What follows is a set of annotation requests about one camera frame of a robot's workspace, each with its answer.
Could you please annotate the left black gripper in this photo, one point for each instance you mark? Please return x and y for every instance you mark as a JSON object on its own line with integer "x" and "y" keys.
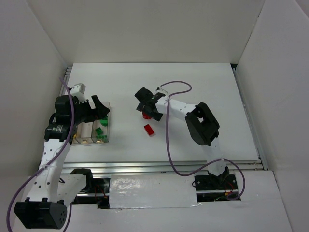
{"x": 86, "y": 112}

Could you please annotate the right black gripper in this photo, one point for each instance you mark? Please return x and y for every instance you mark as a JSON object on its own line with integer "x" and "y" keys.
{"x": 148, "y": 103}

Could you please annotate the green printed lego brick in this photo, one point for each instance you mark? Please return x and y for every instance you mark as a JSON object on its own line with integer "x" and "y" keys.
{"x": 104, "y": 122}

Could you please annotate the yellow red lego stack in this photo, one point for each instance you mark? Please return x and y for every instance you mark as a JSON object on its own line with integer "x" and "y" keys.
{"x": 145, "y": 116}

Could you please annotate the green small lego brick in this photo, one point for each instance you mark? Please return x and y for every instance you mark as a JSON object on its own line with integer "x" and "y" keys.
{"x": 99, "y": 131}

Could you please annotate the green lego piece separated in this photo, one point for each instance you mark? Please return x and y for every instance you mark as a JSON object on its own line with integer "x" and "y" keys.
{"x": 101, "y": 139}

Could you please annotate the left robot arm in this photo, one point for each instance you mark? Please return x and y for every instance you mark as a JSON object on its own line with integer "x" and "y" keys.
{"x": 46, "y": 205}

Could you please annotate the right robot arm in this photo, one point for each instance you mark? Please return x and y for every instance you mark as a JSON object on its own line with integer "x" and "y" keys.
{"x": 202, "y": 125}

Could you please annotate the clear container right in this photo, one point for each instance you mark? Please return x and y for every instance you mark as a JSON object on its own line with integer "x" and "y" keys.
{"x": 97, "y": 124}

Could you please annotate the clear container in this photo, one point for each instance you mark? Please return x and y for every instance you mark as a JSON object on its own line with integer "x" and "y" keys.
{"x": 84, "y": 133}
{"x": 97, "y": 124}
{"x": 74, "y": 137}

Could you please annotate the clear container middle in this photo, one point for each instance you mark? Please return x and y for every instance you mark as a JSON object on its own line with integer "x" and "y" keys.
{"x": 84, "y": 133}

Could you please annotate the red lego brick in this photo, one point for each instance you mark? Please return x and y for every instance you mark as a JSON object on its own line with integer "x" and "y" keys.
{"x": 149, "y": 130}

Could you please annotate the clear container left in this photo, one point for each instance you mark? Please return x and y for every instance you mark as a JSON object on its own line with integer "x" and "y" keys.
{"x": 74, "y": 137}

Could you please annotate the white taped panel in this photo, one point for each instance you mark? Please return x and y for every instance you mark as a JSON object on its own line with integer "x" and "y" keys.
{"x": 151, "y": 191}

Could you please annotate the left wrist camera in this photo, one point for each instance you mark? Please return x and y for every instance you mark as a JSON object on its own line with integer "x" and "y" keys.
{"x": 78, "y": 91}

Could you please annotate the aluminium frame rail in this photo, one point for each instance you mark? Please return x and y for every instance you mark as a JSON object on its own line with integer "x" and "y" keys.
{"x": 130, "y": 150}

